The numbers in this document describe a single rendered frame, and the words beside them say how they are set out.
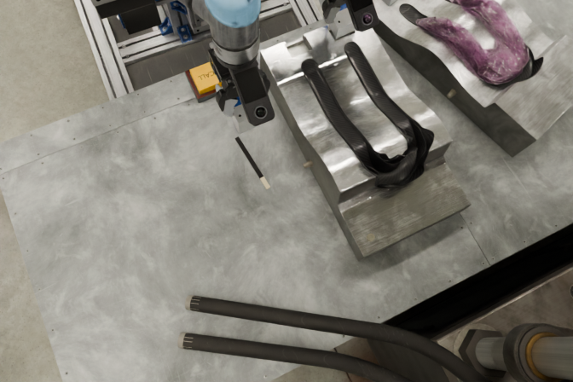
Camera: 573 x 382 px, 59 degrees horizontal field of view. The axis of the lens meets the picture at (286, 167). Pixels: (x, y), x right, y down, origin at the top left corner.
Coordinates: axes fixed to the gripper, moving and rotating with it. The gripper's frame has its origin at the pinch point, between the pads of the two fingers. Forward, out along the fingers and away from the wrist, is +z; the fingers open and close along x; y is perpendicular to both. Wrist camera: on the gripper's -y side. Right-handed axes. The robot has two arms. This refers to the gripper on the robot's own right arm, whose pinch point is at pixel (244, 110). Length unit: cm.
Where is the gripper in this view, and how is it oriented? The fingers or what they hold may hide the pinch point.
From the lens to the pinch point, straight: 101.2
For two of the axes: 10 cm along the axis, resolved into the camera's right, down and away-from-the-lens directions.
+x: -9.0, 3.9, -1.9
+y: -4.3, -8.6, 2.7
